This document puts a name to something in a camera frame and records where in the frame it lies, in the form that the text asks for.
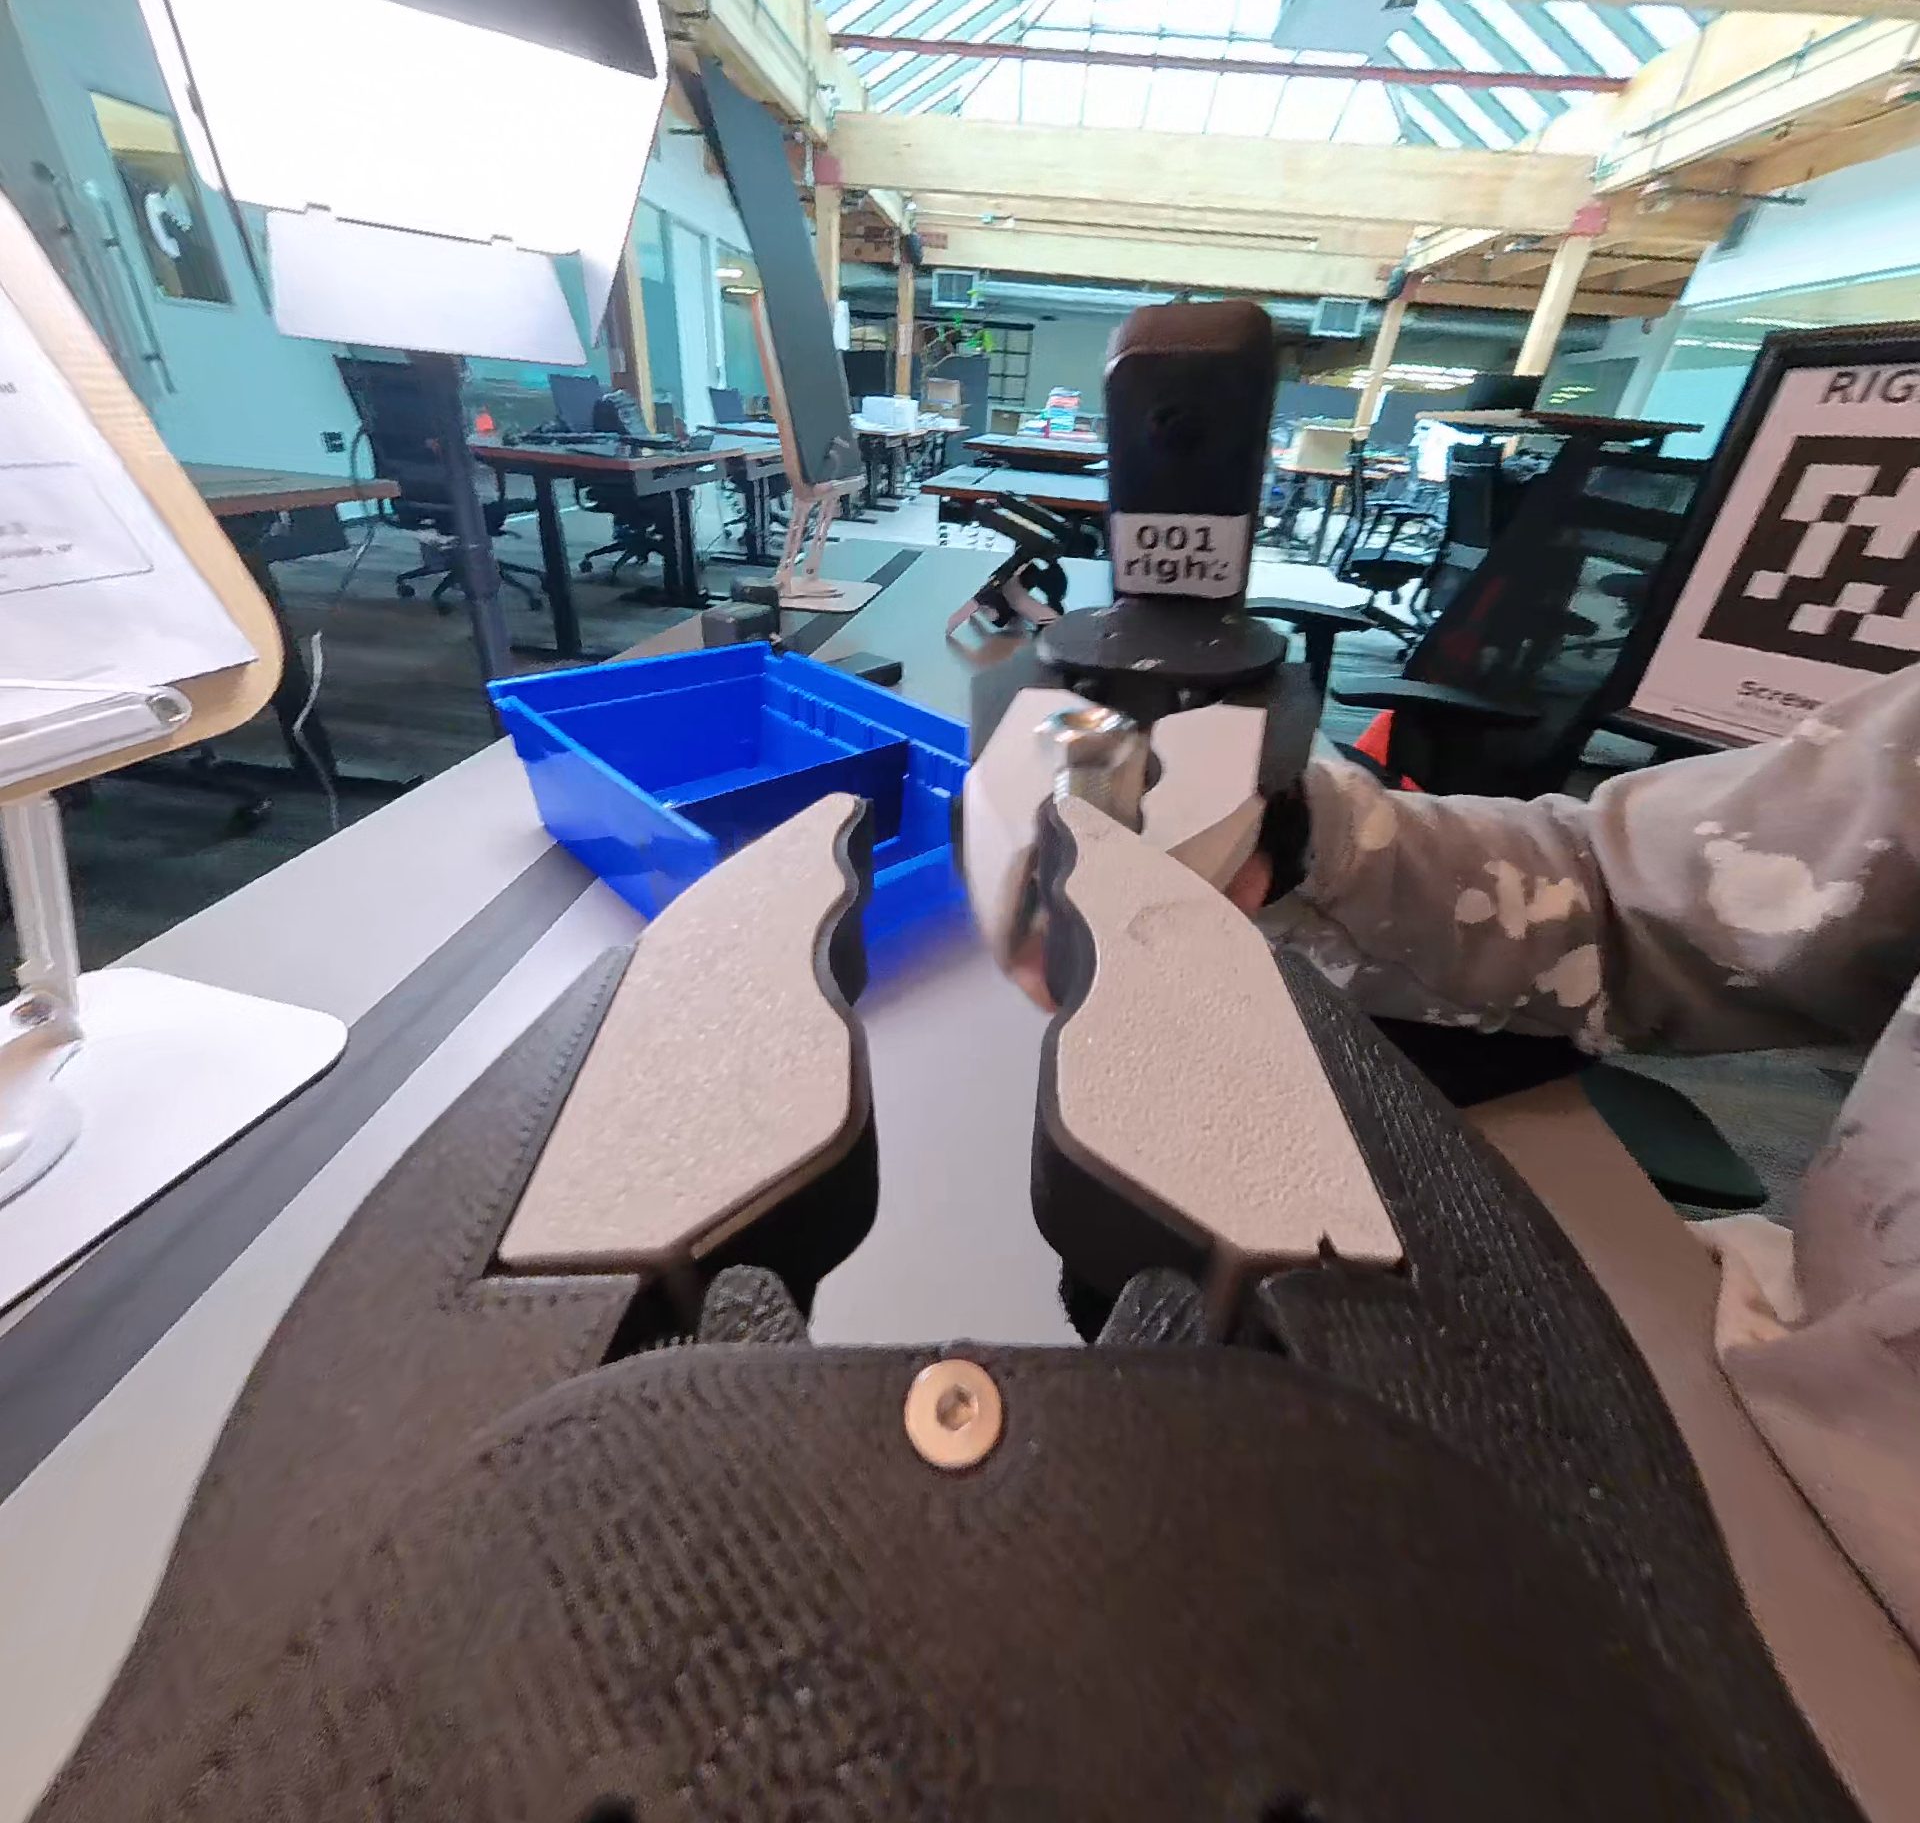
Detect wooden document stand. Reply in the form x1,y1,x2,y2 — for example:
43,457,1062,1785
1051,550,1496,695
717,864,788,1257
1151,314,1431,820
0,189,349,1315

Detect silver hex bolt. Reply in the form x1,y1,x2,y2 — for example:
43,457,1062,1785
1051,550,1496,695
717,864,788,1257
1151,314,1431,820
1003,702,1154,972

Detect dark office desk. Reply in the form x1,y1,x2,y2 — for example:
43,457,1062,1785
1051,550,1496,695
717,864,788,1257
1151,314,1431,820
469,432,793,658

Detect black panel on wooden stand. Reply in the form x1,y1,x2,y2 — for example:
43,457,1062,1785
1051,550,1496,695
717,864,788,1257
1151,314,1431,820
697,53,890,612

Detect person's right hand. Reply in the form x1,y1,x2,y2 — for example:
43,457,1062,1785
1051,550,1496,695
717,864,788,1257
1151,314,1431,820
1227,784,1322,917

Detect black office chair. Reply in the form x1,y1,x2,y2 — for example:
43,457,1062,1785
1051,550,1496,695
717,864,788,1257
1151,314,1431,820
1332,564,1652,799

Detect person's grey printed sweatshirt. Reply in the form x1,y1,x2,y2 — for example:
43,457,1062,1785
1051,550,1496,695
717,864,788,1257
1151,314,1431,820
1709,984,1920,1645

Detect blue plastic bin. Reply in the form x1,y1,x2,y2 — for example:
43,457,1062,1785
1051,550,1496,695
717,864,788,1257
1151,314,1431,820
487,641,977,946

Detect black folding stand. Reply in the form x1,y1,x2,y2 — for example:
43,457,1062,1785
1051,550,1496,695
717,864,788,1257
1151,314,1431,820
944,492,1073,643

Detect white marker sign board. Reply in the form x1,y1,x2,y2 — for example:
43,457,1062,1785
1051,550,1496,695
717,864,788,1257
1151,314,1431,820
1627,328,1920,747

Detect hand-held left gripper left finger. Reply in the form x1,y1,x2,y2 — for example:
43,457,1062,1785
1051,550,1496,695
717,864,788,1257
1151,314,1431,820
494,791,886,1300

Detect white studio light panel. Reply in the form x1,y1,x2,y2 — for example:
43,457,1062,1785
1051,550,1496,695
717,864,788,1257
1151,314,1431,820
106,0,669,685

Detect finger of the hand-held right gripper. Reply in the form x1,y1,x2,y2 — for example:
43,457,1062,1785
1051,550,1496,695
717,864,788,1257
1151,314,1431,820
1115,705,1280,882
957,688,1083,1015

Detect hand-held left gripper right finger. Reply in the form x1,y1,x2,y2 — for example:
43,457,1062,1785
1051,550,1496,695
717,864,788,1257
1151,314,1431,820
1029,794,1409,1306

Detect person's right forearm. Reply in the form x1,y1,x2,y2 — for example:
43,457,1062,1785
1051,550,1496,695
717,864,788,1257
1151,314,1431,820
1296,668,1920,1062

